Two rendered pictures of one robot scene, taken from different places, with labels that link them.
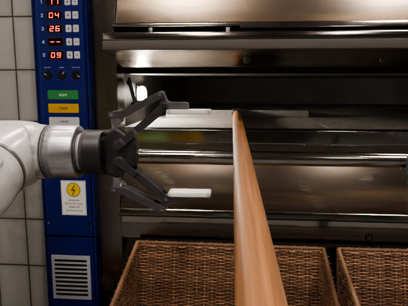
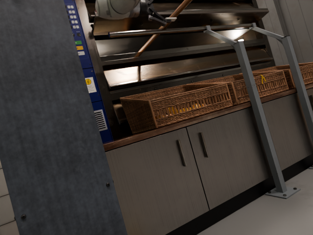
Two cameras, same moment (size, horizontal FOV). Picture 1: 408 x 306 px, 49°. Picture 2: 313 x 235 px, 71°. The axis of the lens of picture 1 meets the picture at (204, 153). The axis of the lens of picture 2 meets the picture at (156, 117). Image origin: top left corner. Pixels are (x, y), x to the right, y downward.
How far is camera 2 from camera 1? 1.10 m
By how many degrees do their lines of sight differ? 33
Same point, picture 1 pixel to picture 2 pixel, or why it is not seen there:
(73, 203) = (89, 87)
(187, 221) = (135, 88)
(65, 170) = (138, 7)
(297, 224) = (171, 81)
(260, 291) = not seen: outside the picture
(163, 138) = (118, 57)
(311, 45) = (162, 13)
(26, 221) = not seen: hidden behind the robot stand
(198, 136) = (130, 55)
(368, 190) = (187, 66)
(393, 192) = (193, 65)
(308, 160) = (184, 29)
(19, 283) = not seen: hidden behind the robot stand
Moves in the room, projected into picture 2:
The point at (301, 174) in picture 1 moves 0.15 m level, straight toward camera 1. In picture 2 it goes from (166, 65) to (173, 58)
